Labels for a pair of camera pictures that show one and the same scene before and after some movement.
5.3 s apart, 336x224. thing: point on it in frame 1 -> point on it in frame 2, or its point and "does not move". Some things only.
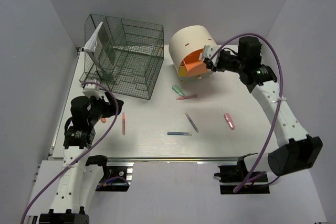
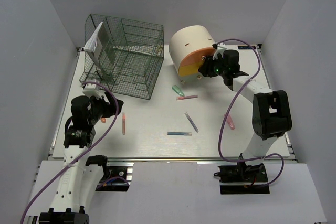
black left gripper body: (101, 109) does not move
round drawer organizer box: (186, 45) does not move
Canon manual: (101, 50) does not move
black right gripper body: (228, 62) -> (216, 67)
